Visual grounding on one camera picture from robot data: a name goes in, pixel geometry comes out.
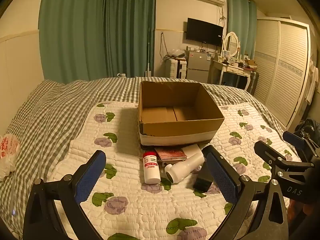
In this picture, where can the red cap white bottle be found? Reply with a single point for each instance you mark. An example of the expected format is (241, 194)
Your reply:
(151, 168)

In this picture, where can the large green curtain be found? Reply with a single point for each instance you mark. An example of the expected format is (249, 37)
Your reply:
(92, 39)

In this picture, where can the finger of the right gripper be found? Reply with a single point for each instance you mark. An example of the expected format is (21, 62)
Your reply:
(305, 147)
(280, 167)

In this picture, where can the white dressing table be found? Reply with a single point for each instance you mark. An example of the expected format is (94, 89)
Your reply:
(218, 69)

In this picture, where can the white floral quilted mat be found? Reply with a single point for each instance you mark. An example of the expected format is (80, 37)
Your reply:
(137, 196)

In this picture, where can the green checked bed sheet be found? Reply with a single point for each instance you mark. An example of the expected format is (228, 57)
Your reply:
(60, 126)

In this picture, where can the clear water jug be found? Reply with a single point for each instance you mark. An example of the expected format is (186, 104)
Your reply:
(121, 75)

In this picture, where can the red patterned booklet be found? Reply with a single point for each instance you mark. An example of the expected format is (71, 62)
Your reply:
(170, 154)

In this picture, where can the white flat mop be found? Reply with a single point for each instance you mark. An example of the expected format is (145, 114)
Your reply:
(148, 72)

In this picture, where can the open cardboard box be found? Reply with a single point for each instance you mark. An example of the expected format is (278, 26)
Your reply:
(176, 113)

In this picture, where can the dark suitcase beside table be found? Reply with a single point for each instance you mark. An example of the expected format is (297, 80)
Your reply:
(254, 77)

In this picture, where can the black square box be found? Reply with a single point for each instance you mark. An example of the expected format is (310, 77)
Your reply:
(204, 179)

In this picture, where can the white suitcase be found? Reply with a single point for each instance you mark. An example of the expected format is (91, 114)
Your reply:
(176, 68)

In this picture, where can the white red plastic bag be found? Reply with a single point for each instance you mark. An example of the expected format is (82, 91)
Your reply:
(10, 148)

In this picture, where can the oval white mirror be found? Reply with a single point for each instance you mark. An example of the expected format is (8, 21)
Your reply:
(231, 44)

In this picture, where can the white plastic bottle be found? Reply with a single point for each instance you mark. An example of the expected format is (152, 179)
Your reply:
(180, 170)

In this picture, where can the silver mini fridge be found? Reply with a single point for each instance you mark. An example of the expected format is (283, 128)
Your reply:
(198, 66)

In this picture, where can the white louvered wardrobe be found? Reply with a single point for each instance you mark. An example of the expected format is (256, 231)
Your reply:
(282, 53)

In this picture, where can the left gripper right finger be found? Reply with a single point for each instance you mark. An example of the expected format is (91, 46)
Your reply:
(269, 220)

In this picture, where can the black wall television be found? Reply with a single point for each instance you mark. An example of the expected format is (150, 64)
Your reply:
(204, 32)

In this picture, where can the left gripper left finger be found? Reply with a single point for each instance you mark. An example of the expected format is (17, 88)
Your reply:
(42, 219)

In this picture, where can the narrow green curtain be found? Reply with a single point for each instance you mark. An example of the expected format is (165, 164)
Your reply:
(242, 20)

